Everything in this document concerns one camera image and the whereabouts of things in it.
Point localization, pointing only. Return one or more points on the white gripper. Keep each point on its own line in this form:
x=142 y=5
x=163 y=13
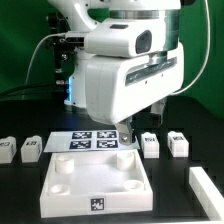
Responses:
x=117 y=88

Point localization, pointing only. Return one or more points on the white square tabletop tray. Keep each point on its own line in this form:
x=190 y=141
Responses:
x=95 y=182

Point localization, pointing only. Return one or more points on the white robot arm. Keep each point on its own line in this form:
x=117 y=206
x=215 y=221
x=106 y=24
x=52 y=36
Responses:
x=83 y=16

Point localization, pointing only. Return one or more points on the white sheet with markers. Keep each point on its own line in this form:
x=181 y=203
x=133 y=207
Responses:
x=96 y=140

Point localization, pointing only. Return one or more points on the white L-shaped obstacle bar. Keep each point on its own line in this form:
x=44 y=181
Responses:
x=206 y=192

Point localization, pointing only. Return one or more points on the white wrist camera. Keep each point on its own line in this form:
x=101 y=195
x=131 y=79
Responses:
x=125 y=38

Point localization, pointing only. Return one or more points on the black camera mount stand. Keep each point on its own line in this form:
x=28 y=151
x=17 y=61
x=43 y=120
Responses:
x=62 y=51

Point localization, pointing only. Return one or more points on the black camera on mount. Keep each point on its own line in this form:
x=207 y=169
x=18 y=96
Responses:
x=77 y=39

